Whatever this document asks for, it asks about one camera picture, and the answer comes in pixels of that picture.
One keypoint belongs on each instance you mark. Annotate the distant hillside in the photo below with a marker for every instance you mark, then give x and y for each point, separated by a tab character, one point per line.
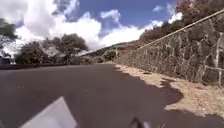
103	53

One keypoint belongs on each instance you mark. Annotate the grey asphalt road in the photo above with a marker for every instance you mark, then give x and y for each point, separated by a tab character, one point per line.
86	93

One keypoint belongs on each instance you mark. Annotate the broad dark tree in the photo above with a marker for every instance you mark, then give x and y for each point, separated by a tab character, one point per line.
70	45

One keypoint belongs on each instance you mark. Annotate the dark bush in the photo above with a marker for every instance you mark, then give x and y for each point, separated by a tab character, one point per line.
30	55

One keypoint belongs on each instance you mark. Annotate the pale roadside verge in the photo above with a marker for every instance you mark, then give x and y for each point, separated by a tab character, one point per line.
196	96

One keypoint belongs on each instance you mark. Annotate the rough stone retaining wall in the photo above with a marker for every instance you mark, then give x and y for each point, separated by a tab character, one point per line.
186	55

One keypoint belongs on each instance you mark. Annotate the low dark roadside wall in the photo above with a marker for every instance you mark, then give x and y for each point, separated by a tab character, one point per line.
30	66

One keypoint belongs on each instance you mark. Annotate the bushes above stone wall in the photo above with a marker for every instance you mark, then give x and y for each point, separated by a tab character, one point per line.
196	15

